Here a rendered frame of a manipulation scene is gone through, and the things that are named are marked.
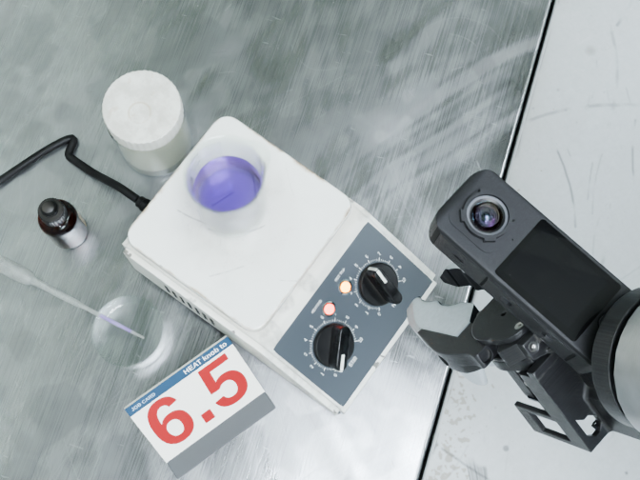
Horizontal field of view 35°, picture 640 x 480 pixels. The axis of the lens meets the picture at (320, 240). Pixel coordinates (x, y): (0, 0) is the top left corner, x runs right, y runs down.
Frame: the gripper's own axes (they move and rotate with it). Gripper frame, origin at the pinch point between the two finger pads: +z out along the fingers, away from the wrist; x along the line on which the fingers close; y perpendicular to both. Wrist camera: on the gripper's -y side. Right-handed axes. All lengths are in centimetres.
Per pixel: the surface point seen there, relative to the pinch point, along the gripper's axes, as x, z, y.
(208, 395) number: -14.1, 13.8, -0.2
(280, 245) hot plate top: -3.8, 8.7, -6.5
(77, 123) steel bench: -5.9, 26.8, -20.3
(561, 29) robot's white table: 28.1, 13.2, -1.8
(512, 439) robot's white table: -0.2, 5.6, 16.3
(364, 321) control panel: -2.5, 8.8, 2.2
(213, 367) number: -12.4, 13.3, -1.8
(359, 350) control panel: -4.2, 8.8, 3.6
